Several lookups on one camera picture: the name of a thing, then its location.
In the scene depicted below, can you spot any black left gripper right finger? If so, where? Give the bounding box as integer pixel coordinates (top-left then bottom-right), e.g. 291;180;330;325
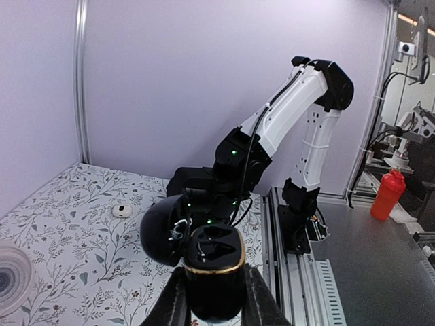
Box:
241;264;292;325

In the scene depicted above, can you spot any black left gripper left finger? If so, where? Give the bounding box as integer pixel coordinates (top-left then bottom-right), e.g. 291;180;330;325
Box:
141;267;190;326

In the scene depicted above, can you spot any black earbud charging case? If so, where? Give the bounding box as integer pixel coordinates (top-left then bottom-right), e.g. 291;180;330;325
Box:
139;195;246;323

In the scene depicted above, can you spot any small white earbud case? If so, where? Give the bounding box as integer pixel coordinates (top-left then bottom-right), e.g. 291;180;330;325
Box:
111;204;133;219

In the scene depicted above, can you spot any grey spiral ceramic plate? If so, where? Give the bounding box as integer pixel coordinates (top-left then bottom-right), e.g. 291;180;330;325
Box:
1;243;33;317

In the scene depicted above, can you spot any red shaker bottle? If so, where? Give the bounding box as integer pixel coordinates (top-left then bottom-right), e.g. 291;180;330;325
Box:
370;169;406;221

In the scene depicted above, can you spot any aluminium front rail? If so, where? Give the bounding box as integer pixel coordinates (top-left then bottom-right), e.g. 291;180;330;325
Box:
261;187;347;325

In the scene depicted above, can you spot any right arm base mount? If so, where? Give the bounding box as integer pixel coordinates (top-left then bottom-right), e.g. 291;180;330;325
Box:
277;205;329;255

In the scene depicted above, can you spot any right aluminium corner post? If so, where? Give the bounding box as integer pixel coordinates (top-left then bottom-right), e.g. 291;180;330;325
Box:
345;1;401;209

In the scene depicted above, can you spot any aluminium corner post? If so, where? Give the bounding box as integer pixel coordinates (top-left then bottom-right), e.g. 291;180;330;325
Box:
73;0;91;164
345;1;401;209

